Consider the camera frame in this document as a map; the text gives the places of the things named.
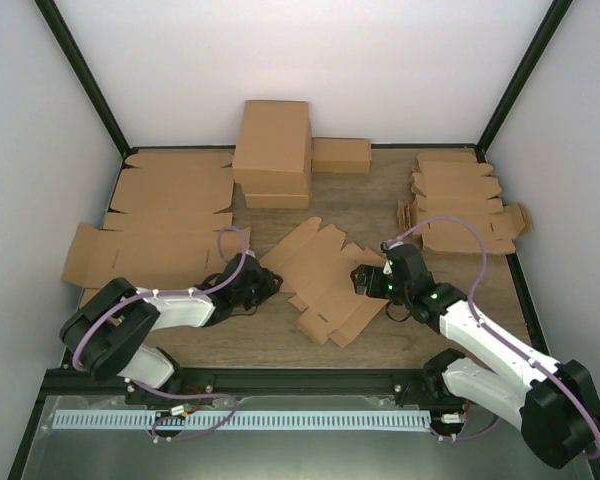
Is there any small cardboard box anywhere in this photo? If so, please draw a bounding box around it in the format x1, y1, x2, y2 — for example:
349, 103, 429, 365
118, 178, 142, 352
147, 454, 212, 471
261, 216, 386, 348
312, 137, 372, 175

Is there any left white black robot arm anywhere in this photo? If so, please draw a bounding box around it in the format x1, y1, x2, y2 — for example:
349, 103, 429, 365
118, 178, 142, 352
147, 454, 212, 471
59, 251, 283, 404

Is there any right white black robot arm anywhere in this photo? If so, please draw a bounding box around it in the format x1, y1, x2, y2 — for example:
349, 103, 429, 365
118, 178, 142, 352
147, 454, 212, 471
350, 242, 600, 469

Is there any small folded cardboard box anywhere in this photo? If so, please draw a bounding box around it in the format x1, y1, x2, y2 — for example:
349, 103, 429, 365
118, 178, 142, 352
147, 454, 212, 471
312, 137, 372, 175

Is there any large folded cardboard box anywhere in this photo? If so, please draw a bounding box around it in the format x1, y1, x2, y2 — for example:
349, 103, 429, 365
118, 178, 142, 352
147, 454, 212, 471
232, 100, 312, 195

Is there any stack of small cardboard blanks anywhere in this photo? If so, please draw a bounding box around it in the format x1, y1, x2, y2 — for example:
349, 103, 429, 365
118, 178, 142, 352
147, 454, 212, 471
397, 150, 532, 255

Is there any large flat cardboard blank front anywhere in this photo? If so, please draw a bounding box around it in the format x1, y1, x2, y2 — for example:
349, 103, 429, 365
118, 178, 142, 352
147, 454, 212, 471
61, 222, 251, 290

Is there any large flat cardboard blank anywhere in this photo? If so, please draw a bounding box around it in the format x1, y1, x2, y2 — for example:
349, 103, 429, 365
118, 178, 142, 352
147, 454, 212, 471
61, 222, 251, 290
103, 150, 234, 232

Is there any large flat cardboard blank back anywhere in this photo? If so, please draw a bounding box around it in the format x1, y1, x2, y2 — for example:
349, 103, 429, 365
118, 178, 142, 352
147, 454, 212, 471
103, 150, 234, 232

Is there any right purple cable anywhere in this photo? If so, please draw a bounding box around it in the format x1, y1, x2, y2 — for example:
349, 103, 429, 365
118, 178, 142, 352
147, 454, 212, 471
382, 215, 600, 460

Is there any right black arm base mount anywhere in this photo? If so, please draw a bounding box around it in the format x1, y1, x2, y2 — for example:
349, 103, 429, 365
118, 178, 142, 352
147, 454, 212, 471
392, 348, 467, 410

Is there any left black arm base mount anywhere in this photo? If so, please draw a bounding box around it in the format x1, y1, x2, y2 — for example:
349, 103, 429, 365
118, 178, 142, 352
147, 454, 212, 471
118, 356, 216, 407

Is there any black aluminium frame rail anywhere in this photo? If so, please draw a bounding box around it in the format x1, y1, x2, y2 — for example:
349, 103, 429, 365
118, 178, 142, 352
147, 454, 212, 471
44, 367, 574, 401

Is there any light blue slotted cable duct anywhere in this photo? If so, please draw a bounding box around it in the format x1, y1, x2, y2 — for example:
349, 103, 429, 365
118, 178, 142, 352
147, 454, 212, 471
51, 410, 431, 433

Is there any right black frame post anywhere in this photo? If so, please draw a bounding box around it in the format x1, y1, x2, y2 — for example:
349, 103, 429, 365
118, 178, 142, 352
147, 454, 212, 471
476, 0, 573, 157

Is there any black frame post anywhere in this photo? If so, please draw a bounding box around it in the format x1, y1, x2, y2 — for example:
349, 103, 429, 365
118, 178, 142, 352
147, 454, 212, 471
476, 0, 573, 157
34, 0, 132, 158

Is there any left black frame post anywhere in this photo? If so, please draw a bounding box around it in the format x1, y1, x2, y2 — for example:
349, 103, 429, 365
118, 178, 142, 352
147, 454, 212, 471
34, 0, 132, 158

